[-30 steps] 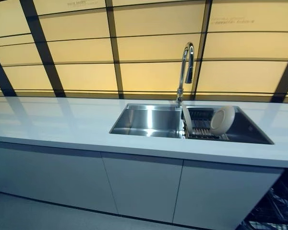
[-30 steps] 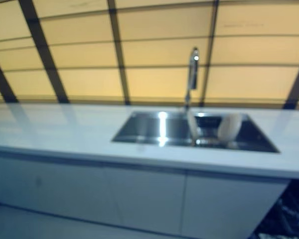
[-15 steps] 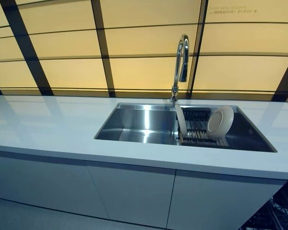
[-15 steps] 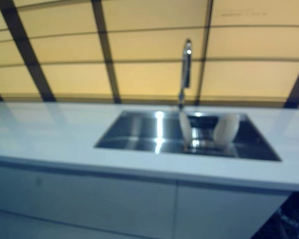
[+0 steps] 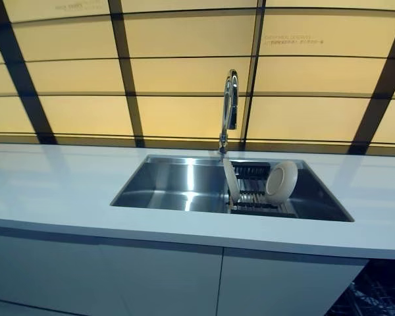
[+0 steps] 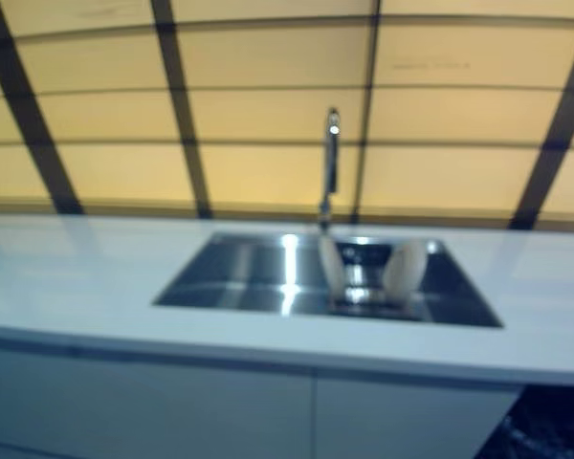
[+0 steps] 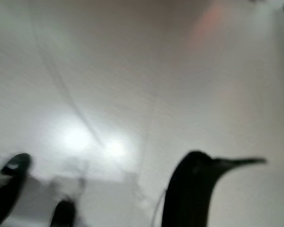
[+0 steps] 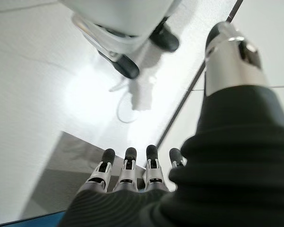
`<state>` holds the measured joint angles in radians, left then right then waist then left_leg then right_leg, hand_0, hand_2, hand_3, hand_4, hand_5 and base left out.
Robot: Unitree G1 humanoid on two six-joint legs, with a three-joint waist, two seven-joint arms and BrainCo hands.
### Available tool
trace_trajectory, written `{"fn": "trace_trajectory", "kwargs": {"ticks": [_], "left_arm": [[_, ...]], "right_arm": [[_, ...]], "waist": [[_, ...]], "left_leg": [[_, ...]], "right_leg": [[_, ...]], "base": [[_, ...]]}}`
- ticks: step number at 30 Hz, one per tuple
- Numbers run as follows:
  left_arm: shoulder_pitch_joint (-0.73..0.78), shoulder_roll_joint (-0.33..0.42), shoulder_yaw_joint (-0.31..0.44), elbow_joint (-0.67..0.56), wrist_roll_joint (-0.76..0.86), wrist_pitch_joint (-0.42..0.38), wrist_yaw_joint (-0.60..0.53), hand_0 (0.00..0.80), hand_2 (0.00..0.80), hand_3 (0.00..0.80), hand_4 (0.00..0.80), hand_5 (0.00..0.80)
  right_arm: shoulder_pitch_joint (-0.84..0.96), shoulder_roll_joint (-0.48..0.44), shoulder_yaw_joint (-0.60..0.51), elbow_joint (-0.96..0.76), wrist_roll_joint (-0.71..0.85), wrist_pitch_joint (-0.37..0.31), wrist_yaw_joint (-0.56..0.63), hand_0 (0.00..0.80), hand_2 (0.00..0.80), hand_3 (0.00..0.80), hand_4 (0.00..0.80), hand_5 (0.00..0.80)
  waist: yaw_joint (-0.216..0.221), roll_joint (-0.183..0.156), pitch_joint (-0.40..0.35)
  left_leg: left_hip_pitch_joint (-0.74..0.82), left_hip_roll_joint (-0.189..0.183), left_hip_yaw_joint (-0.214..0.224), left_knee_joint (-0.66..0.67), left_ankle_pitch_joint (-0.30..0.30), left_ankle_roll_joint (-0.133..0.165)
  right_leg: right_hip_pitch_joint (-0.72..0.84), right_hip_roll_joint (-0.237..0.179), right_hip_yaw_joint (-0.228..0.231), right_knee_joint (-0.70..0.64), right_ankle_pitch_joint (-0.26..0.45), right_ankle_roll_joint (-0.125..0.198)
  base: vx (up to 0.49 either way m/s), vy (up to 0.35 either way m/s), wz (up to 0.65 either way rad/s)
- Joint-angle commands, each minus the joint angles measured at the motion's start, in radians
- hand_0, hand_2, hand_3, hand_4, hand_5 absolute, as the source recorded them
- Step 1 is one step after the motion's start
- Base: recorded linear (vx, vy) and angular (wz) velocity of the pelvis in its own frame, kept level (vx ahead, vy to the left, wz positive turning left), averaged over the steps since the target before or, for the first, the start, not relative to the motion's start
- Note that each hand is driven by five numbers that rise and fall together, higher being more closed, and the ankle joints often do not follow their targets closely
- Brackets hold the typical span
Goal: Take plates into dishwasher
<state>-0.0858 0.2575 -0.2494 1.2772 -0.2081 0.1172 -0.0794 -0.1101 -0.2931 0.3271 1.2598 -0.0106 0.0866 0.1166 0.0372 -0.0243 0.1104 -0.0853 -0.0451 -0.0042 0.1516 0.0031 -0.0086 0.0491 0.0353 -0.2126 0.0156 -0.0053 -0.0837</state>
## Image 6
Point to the black sink dish rack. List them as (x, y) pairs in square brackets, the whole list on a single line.
[(363, 299)]

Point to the beige round ceramic plate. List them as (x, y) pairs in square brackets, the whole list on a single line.
[(404, 268), (331, 268)]

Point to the stainless steel sink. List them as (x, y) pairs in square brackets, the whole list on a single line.
[(249, 282)]

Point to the built-in dishwasher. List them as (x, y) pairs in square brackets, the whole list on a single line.
[(555, 430)]

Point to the chrome gooseneck faucet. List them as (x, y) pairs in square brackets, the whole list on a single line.
[(331, 162)]

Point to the white cabinet door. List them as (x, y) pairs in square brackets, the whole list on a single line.
[(402, 421), (148, 411)]

